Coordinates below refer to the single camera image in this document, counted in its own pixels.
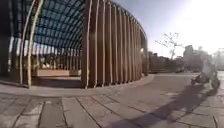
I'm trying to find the curved wooden slat pavilion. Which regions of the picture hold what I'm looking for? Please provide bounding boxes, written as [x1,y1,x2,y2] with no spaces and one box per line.
[0,0,150,90]

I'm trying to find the raised pale concrete platform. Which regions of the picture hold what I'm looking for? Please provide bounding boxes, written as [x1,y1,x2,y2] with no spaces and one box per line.
[0,73,155,98]

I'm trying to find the wooden bench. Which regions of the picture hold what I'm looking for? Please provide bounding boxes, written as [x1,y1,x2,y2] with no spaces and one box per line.
[32,68,82,78]

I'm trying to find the bare thin tree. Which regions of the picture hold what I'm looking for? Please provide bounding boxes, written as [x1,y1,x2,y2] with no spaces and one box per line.
[155,31,184,61]

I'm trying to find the distant buildings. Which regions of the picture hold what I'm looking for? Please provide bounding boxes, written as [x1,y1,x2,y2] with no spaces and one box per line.
[147,44,224,74]

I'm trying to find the person on scooter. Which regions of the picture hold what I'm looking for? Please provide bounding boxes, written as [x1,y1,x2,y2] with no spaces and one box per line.
[190,58,221,90]

